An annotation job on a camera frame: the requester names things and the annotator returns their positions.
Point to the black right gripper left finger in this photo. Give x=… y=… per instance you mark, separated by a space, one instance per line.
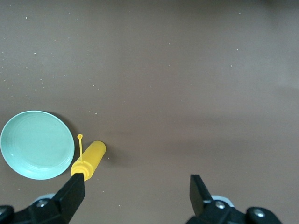
x=63 y=205

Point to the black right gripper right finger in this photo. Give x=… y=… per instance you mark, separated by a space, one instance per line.
x=205 y=212

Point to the yellow squeeze bottle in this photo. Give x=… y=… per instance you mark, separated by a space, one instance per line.
x=92 y=158

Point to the mint green plate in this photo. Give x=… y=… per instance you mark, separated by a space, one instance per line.
x=37 y=144

